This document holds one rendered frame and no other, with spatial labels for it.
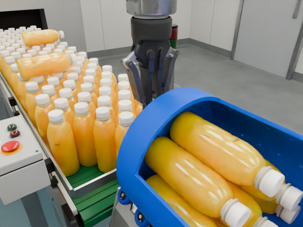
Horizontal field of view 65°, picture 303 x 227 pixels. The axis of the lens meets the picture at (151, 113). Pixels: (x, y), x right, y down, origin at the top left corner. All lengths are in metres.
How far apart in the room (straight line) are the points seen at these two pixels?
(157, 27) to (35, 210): 0.59
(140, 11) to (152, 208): 0.32
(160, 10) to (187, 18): 5.43
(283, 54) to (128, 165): 4.03
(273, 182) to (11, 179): 0.49
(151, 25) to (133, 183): 0.27
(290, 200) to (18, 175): 0.52
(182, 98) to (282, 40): 3.93
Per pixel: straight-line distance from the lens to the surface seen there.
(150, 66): 0.46
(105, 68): 0.99
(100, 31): 4.89
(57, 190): 0.76
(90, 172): 0.79
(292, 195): 0.46
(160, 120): 0.41
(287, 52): 4.30
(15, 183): 0.60
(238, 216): 0.39
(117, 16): 4.98
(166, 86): 0.51
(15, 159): 0.57
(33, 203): 0.76
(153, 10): 0.42
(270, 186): 0.40
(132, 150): 0.43
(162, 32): 0.43
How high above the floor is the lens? 1.43
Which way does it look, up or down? 30 degrees down
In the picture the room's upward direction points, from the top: straight up
